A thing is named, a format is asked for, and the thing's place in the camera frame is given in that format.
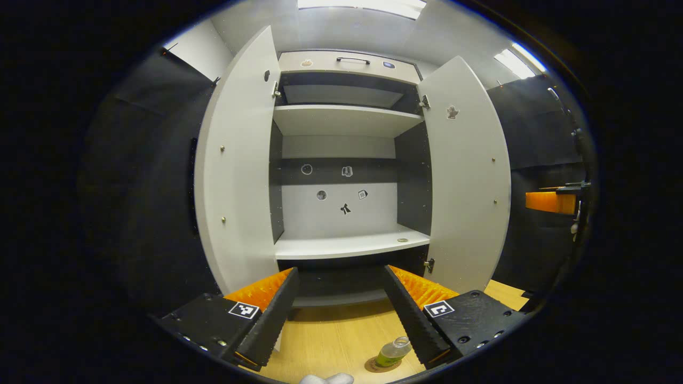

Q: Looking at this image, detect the black backdrop cloth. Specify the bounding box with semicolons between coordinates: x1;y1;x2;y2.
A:
79;45;597;315

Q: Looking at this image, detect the large ceiling light panel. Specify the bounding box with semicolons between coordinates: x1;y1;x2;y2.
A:
297;0;427;20

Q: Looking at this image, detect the narrow ceiling light panel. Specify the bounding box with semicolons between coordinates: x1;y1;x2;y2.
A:
494;42;547;81

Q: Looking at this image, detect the green label plastic bottle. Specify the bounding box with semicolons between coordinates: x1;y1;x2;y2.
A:
375;336;412;368

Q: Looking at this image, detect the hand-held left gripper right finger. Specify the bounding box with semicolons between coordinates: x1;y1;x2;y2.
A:
382;266;529;370

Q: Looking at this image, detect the round brown coaster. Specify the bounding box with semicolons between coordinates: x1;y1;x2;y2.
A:
365;356;402;373

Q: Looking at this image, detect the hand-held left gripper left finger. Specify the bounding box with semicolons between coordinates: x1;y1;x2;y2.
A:
152;268;300;372

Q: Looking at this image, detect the white cabinet door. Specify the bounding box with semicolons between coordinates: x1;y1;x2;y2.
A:
416;55;512;295
194;25;282;353

